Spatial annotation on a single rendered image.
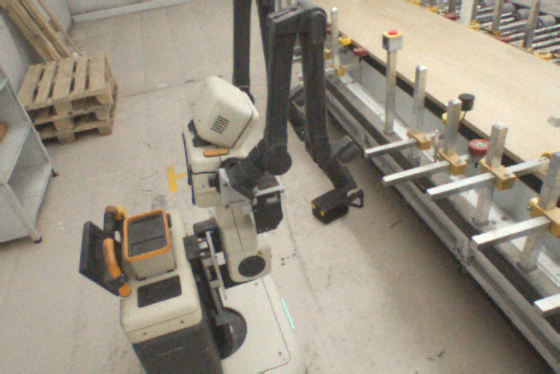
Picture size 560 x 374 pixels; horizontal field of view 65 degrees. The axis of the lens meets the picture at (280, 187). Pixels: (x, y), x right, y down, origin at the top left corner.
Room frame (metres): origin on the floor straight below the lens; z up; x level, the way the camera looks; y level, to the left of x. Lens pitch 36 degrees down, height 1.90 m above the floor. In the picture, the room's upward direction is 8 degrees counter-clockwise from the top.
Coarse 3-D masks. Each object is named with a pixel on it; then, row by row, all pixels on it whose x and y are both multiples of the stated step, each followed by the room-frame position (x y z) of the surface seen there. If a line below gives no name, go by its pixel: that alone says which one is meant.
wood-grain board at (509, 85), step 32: (320, 0) 3.99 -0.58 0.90; (352, 0) 3.84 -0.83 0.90; (384, 0) 3.71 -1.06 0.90; (352, 32) 3.03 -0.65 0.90; (416, 32) 2.85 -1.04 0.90; (448, 32) 2.76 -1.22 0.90; (480, 32) 2.67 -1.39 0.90; (384, 64) 2.43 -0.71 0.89; (416, 64) 2.33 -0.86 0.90; (448, 64) 2.26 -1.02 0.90; (480, 64) 2.20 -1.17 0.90; (512, 64) 2.15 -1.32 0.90; (544, 64) 2.09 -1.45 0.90; (448, 96) 1.89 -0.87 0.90; (480, 96) 1.85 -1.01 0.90; (512, 96) 1.80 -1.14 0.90; (544, 96) 1.76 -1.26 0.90; (480, 128) 1.57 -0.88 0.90; (512, 128) 1.53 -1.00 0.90; (544, 128) 1.50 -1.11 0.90
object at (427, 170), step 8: (464, 160) 1.41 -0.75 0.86; (472, 160) 1.42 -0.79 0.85; (416, 168) 1.40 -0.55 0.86; (424, 168) 1.39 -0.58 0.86; (432, 168) 1.39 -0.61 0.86; (440, 168) 1.39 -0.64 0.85; (448, 168) 1.40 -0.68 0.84; (384, 176) 1.38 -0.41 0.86; (392, 176) 1.37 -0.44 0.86; (400, 176) 1.37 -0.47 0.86; (408, 176) 1.37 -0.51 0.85; (416, 176) 1.37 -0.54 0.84; (384, 184) 1.36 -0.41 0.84; (392, 184) 1.35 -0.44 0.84
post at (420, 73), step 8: (416, 72) 1.71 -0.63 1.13; (424, 72) 1.69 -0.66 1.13; (416, 80) 1.70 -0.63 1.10; (424, 80) 1.69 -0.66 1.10; (416, 88) 1.70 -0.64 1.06; (424, 88) 1.69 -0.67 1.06; (416, 96) 1.69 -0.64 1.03; (424, 96) 1.69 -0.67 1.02; (416, 104) 1.69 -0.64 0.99; (416, 112) 1.69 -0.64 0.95; (416, 120) 1.69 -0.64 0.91; (416, 128) 1.69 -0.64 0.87; (416, 152) 1.69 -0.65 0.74
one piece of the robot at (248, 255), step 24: (192, 144) 1.18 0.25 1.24; (192, 168) 1.10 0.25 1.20; (216, 168) 1.10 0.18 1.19; (192, 192) 1.15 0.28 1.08; (216, 192) 1.15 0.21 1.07; (216, 216) 1.17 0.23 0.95; (240, 216) 1.17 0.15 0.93; (216, 240) 1.33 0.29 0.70; (240, 240) 1.13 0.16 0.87; (264, 240) 1.18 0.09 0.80; (240, 264) 1.12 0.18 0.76; (264, 264) 1.14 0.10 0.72
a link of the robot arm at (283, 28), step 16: (304, 0) 1.11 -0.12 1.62; (272, 16) 1.08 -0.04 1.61; (288, 16) 1.04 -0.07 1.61; (304, 16) 1.04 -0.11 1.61; (272, 32) 1.05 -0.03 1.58; (288, 32) 1.03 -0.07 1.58; (272, 48) 1.05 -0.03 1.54; (288, 48) 1.04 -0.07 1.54; (272, 64) 1.04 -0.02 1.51; (288, 64) 1.04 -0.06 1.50; (272, 80) 1.04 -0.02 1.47; (288, 80) 1.04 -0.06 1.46; (272, 96) 1.03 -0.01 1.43; (288, 96) 1.04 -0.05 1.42; (272, 112) 1.03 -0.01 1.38; (272, 128) 1.03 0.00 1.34; (272, 144) 1.02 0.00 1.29; (272, 160) 1.00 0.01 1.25; (288, 160) 1.01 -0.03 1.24
